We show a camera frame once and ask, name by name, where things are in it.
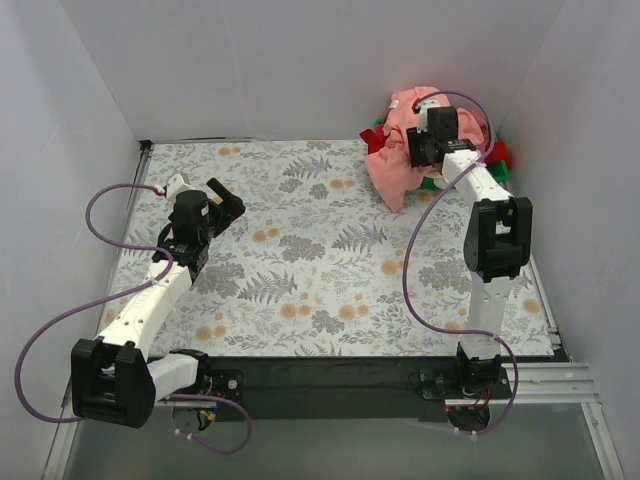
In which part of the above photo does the salmon pink t shirt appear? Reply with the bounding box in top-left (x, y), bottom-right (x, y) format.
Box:
top-left (363, 85), bottom-right (493, 213)

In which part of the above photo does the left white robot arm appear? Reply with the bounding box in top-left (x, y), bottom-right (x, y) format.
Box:
top-left (71, 174), bottom-right (245, 428)

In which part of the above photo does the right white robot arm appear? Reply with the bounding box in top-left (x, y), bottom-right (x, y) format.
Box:
top-left (407, 99), bottom-right (533, 398)

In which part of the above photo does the magenta t shirt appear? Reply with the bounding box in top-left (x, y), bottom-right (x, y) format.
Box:
top-left (376, 121), bottom-right (402, 147)

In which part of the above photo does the red t shirt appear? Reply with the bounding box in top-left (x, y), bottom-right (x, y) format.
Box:
top-left (360, 125), bottom-right (509, 171)

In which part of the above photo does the green plastic bin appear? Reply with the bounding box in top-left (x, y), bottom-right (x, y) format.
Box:
top-left (361, 119), bottom-right (511, 183)

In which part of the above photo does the floral table mat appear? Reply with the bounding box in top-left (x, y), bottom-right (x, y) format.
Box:
top-left (92, 139), bottom-right (557, 358)

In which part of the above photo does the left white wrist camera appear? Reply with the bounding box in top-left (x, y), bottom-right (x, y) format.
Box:
top-left (154, 173), bottom-right (193, 204)

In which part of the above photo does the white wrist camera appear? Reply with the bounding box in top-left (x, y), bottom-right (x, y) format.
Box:
top-left (412, 96), bottom-right (448, 115)
top-left (154, 173), bottom-right (193, 204)

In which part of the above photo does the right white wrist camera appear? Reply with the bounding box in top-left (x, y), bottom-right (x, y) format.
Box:
top-left (412, 96), bottom-right (448, 115)

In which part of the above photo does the aluminium frame rail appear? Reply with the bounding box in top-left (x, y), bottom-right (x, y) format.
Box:
top-left (45, 361), bottom-right (623, 479)

